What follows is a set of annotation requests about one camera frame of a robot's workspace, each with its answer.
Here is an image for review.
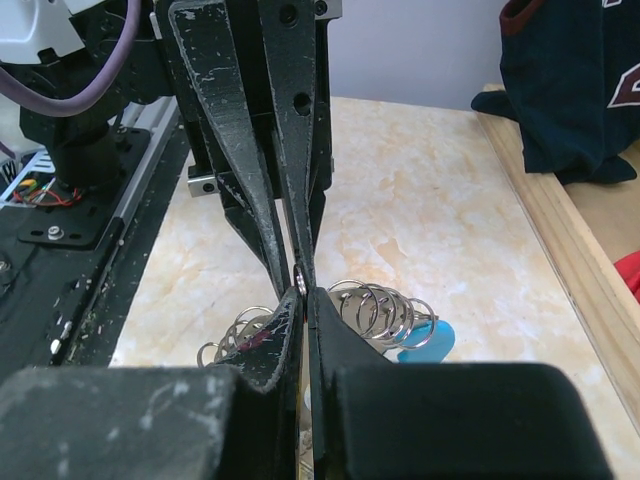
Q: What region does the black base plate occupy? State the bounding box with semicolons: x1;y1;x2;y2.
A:
1;125;190;377

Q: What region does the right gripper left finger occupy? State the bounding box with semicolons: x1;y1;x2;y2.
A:
1;289;303;479

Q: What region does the wooden tray rack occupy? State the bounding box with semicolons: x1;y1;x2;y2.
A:
477;113;639;428

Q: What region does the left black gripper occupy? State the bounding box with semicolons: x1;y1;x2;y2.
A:
154;1;343;297

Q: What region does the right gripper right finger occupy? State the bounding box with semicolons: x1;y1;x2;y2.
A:
307;288;613;479

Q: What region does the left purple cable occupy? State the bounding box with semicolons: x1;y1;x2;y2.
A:
0;0;144;118

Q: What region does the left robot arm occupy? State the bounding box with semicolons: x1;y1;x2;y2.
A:
1;1;342;295

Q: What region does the navy blue tank top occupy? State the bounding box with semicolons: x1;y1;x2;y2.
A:
471;0;639;185

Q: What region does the red crumpled cloth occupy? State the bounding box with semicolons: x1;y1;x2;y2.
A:
614;251;640;302

